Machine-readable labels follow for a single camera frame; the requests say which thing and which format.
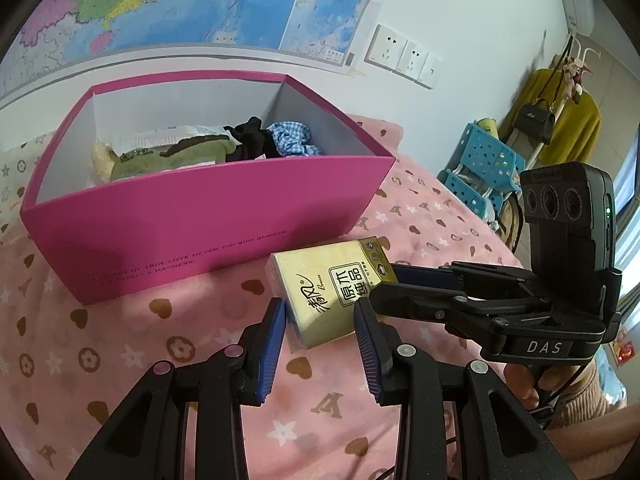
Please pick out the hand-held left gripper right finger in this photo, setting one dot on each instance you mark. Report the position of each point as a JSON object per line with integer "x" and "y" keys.
{"x": 367, "y": 355}

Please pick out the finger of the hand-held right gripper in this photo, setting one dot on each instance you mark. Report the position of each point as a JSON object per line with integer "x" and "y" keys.
{"x": 425, "y": 275}
{"x": 415, "y": 302}

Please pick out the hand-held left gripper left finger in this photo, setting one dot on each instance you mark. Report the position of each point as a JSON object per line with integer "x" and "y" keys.
{"x": 272, "y": 350}

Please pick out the yellow tissue pack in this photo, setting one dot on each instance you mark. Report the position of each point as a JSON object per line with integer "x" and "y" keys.
{"x": 320, "y": 295}

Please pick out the pink cardboard box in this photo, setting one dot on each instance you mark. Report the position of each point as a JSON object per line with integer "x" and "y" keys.
{"x": 200, "y": 230}

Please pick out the blue checked scrunchie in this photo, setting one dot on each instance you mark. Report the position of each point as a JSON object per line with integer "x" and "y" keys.
{"x": 290, "y": 140}

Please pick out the black cloth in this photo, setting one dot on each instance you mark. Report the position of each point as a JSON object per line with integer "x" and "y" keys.
{"x": 252, "y": 142}

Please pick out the green plush toy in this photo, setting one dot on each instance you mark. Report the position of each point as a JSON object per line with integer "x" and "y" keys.
{"x": 150, "y": 162}

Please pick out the large white printed packet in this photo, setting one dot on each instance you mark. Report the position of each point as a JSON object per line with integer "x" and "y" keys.
{"x": 150, "y": 137}

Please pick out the cream plush bunny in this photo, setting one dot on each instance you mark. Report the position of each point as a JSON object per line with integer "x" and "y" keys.
{"x": 102, "y": 160}

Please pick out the person's right forearm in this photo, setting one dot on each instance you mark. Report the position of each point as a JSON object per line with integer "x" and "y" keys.
{"x": 585, "y": 400}

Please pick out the person's right hand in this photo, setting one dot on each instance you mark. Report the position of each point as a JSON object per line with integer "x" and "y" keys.
{"x": 522, "y": 385}

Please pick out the yellow garment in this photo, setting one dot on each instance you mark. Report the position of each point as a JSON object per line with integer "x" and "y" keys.
{"x": 575, "y": 125}

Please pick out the black handbag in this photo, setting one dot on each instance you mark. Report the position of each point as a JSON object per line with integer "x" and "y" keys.
{"x": 535, "y": 120}

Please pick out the blue plastic rack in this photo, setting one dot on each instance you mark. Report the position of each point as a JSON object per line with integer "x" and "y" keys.
{"x": 480, "y": 150}

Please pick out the red printed paper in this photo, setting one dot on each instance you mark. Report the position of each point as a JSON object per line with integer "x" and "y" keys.
{"x": 625, "y": 350}

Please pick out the yellow round object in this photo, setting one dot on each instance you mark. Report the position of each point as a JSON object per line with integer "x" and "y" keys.
{"x": 486, "y": 126}

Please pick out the small hanging doll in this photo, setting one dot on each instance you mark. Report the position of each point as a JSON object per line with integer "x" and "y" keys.
{"x": 570, "y": 75}

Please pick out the white coat rack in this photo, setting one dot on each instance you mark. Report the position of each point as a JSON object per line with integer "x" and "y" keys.
{"x": 578, "y": 46}

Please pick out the white patterned pillow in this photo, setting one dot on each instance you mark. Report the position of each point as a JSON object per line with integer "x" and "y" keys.
{"x": 15, "y": 175}

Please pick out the white wall switch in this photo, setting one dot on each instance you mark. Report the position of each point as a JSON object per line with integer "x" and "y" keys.
{"x": 430, "y": 71}

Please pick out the white wall socket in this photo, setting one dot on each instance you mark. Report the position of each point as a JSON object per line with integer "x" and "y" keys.
{"x": 414, "y": 58}
{"x": 385, "y": 46}

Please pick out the colourful wall map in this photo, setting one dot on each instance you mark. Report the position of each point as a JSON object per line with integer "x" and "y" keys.
{"x": 200, "y": 10}

